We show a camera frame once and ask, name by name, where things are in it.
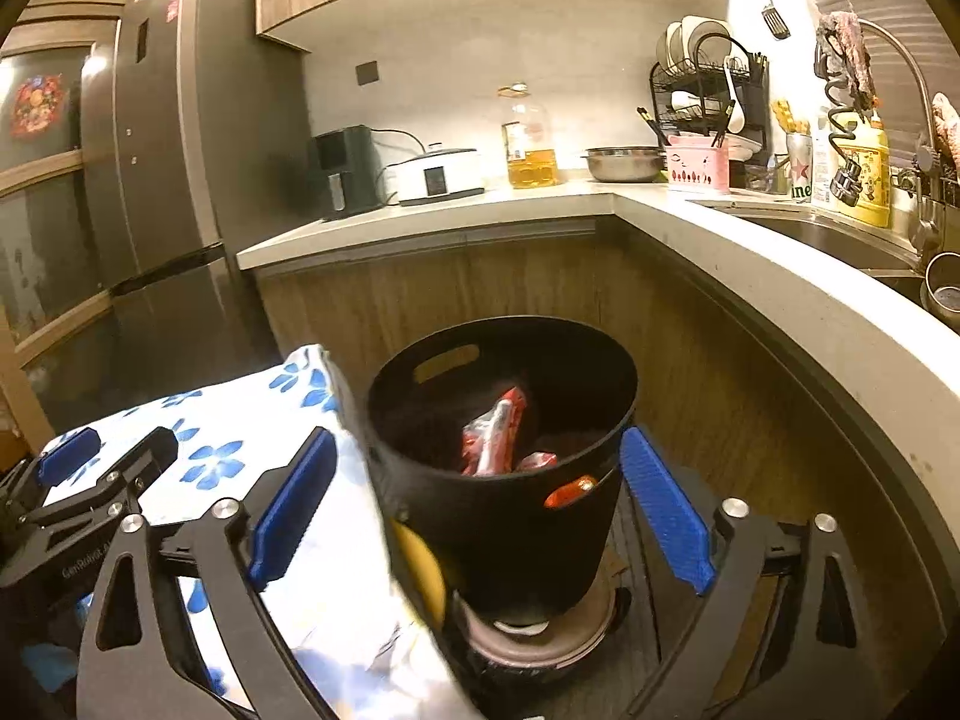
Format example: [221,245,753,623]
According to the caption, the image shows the floral blue white tablecloth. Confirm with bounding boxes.
[46,344,478,718]

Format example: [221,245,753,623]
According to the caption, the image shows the white rice cooker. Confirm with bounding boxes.
[384,148,485,205]

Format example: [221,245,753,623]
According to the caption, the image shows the pink utensil basket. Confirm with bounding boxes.
[664,133,729,193]

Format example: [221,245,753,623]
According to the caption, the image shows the dark grey refrigerator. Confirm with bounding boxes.
[80,0,317,403]

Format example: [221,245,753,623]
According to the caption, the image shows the wooden lower cabinets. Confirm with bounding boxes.
[256,216,958,697]

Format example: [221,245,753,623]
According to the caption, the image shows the green beer can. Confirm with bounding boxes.
[786,132,814,202]

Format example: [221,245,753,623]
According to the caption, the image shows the pink cloth on faucet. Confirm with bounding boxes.
[814,11,877,107]

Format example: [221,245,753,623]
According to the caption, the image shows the steel sink faucet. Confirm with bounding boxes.
[817,16,944,260]

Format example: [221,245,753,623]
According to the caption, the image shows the white ladle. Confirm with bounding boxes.
[724,59,747,135]

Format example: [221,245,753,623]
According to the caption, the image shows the black air fryer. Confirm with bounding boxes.
[309,125,384,221]

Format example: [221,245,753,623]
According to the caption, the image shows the translucent red plastic bag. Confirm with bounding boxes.
[516,452,558,473]

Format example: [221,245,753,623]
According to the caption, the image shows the yellow detergent bottle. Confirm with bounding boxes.
[833,114,892,229]

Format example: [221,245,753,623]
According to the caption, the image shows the wooden glass door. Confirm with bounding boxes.
[2,0,128,454]

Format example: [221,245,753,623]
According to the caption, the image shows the black dish rack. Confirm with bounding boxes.
[647,28,773,187]

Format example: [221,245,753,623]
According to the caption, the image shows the pink rubber glove hanging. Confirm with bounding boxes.
[932,93,960,167]

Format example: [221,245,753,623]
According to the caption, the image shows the black round trash bin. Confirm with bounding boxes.
[366,316,638,626]

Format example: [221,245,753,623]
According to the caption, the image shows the hanging black spatula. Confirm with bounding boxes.
[761,0,791,41]

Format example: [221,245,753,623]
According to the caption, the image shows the red white snack wrapper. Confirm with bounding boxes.
[462,387,527,476]

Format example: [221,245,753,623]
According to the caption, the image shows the cooking oil bottle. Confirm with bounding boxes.
[496,82,560,188]

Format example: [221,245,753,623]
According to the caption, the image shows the steel cup in sink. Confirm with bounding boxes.
[921,252,960,333]

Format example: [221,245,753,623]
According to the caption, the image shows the stainless steel bowl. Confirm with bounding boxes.
[586,146,665,184]

